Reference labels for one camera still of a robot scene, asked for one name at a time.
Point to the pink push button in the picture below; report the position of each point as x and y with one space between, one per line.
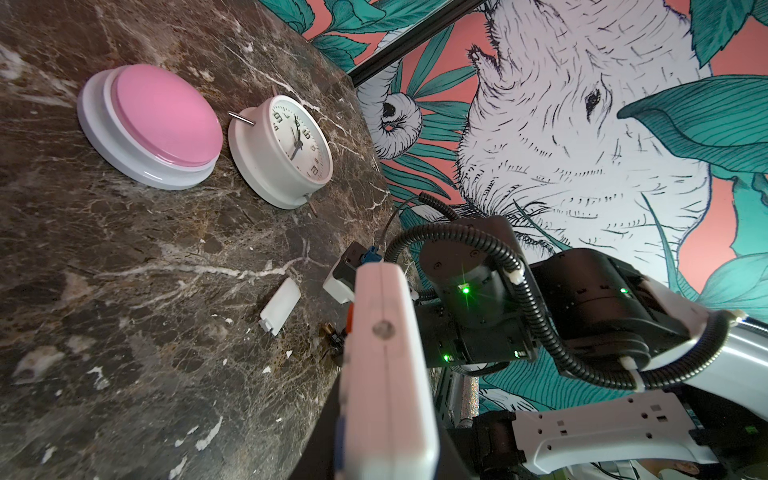
151 125

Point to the small black copper battery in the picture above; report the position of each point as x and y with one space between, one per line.
334 337

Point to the glittery silver microphone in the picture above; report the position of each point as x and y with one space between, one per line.
469 402

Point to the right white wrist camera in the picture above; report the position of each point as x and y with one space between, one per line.
340 281

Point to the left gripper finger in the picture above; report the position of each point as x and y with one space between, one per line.
317 461

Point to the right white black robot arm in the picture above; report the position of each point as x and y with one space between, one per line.
649 373

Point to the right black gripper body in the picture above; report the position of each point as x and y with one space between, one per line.
448 343

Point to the white round alarm clock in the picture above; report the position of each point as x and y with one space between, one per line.
280 151

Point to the grey remote battery cover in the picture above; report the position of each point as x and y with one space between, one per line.
280 306

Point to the white remote control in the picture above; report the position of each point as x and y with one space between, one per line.
387 427

